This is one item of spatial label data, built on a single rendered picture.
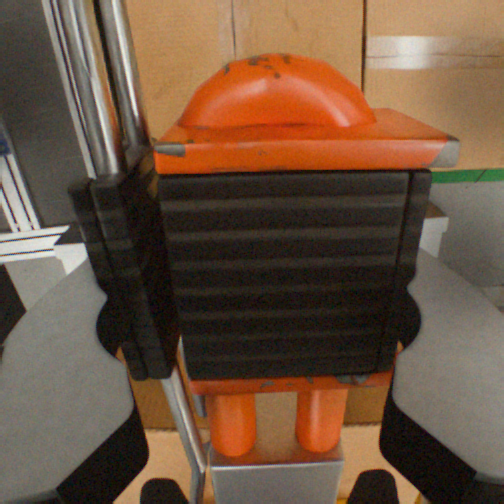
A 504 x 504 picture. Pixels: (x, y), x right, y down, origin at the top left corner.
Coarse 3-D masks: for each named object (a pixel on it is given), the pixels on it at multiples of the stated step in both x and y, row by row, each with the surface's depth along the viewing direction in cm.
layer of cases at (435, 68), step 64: (128, 0) 52; (192, 0) 53; (256, 0) 53; (320, 0) 53; (384, 0) 53; (448, 0) 53; (192, 64) 57; (384, 64) 58; (448, 64) 58; (448, 128) 63
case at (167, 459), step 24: (120, 360) 46; (144, 384) 43; (144, 408) 40; (168, 408) 40; (192, 408) 40; (360, 408) 40; (168, 432) 38; (360, 432) 38; (168, 456) 40; (360, 456) 41; (144, 480) 42
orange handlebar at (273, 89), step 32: (256, 64) 9; (288, 64) 9; (320, 64) 10; (192, 96) 10; (224, 96) 10; (256, 96) 9; (288, 96) 9; (320, 96) 9; (352, 96) 10; (192, 128) 10; (224, 128) 10; (224, 416) 15; (320, 416) 15; (224, 448) 16; (320, 448) 17
